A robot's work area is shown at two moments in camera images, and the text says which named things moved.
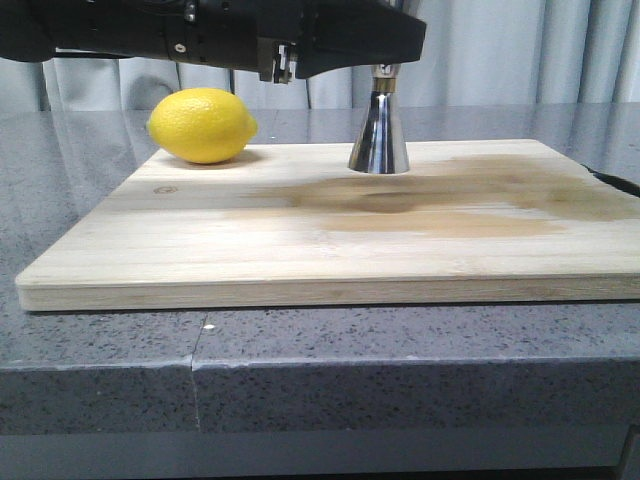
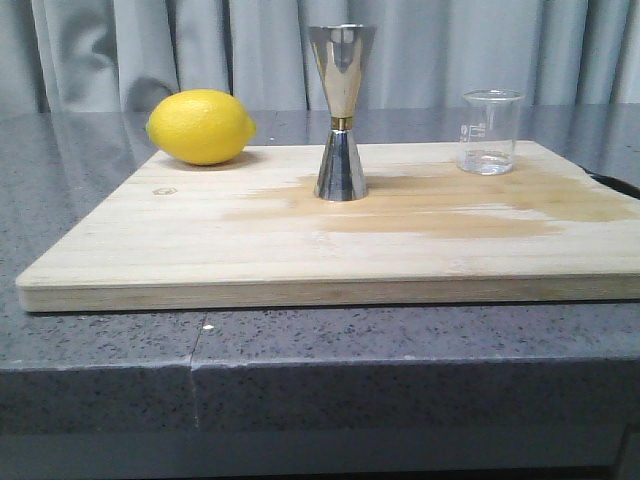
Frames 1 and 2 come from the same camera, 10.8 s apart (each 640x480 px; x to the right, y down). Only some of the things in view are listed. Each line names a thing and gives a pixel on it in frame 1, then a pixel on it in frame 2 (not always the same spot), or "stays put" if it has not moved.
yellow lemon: [201, 125] stays put
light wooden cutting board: [466, 221] stays put
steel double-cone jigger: [381, 146] → [341, 51]
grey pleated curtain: [478, 52] stays put
